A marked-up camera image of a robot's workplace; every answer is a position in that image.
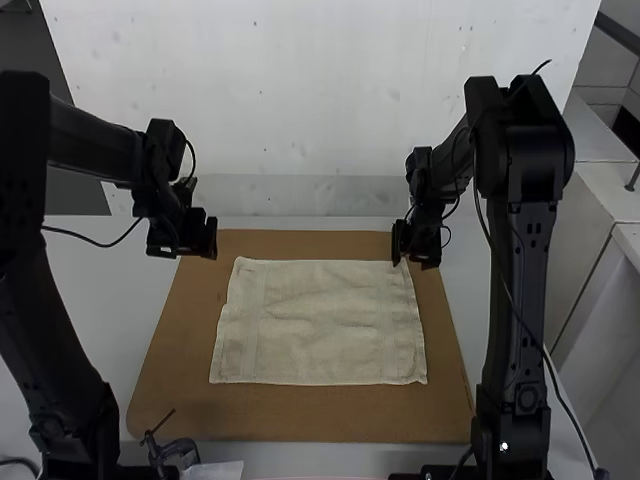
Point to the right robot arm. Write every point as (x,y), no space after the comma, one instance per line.
(520,165)

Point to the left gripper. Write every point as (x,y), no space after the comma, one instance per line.
(182,235)

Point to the silver foil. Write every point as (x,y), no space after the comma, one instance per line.
(212,471)

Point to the black clamp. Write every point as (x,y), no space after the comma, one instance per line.
(167,445)

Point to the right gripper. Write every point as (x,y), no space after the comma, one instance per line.
(422,242)

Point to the white cabinet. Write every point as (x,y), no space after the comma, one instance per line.
(607,280)

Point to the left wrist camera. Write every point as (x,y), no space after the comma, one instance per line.
(185,189)

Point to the pale towel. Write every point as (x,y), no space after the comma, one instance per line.
(320,325)

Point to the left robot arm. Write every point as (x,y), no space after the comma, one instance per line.
(35,280)

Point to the cork mat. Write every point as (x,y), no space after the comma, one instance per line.
(185,350)

